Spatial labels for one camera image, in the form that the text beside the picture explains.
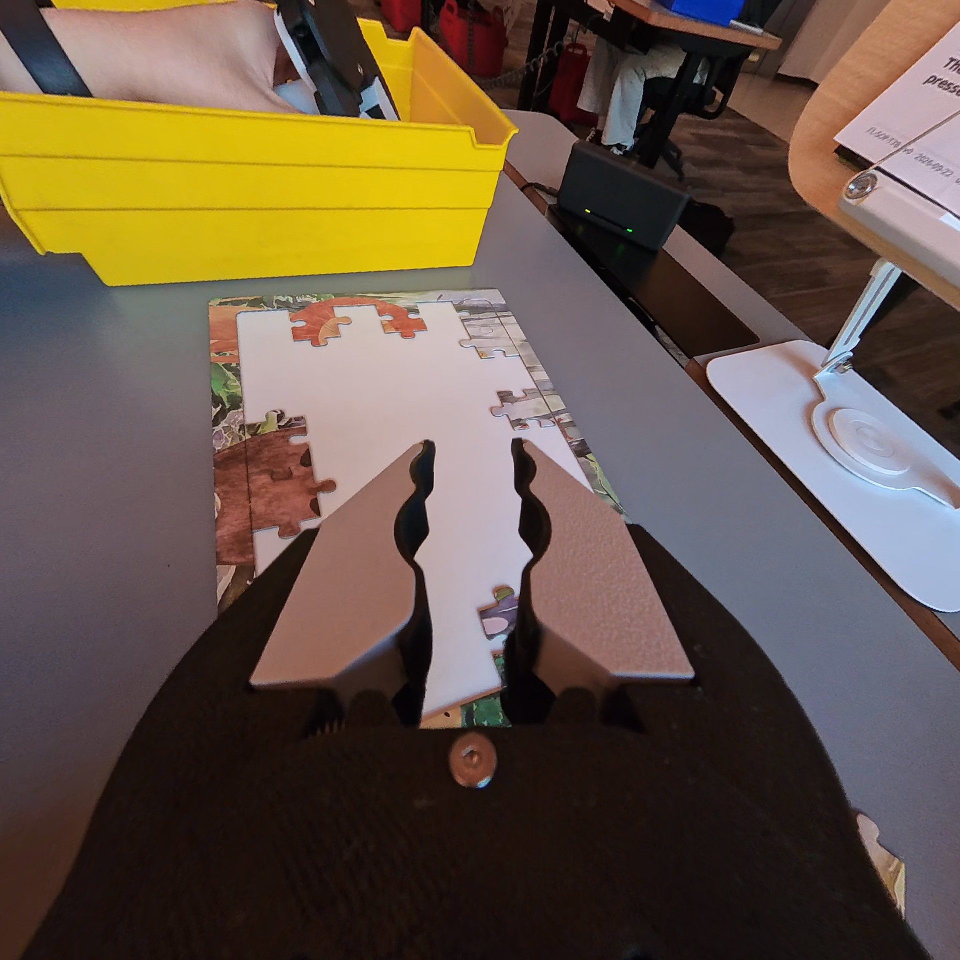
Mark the white stand base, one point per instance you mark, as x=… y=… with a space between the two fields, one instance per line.
x=765 y=420

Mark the puzzle frame tray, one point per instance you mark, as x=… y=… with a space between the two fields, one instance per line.
x=390 y=390

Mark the black charger box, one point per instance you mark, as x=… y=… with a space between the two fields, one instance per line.
x=622 y=191

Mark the wooden background desk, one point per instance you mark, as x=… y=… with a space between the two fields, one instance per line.
x=675 y=34

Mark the green white puzzle piece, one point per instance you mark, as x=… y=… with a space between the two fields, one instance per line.
x=277 y=424

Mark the red puzzle piece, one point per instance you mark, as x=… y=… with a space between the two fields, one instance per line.
x=405 y=319
x=319 y=322

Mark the person's left hand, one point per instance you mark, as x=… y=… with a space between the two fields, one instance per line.
x=172 y=60

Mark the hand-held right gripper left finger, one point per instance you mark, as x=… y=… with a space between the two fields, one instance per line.
x=337 y=600

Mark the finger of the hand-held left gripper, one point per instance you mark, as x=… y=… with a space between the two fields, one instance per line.
x=379 y=101

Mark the red bag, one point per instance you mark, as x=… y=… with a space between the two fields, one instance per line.
x=472 y=37
x=397 y=11
x=574 y=82

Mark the printed instruction sheet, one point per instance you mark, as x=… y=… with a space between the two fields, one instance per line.
x=922 y=112

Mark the pastel puzzle piece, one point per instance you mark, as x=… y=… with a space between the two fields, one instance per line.
x=881 y=862

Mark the black wristband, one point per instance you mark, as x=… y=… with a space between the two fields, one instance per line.
x=45 y=49

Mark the black office chair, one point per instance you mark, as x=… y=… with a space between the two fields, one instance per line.
x=675 y=97

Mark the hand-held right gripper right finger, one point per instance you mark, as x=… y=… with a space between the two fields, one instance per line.
x=607 y=600

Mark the purple puzzle piece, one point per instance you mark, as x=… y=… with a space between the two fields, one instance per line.
x=499 y=611

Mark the yellow plastic bin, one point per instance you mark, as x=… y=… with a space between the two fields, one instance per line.
x=262 y=195

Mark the metal page holder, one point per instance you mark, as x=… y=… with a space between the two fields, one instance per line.
x=861 y=186

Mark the black bag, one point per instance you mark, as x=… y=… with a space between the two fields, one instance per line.
x=709 y=225

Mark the blue box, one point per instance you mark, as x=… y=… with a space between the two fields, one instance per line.
x=709 y=9

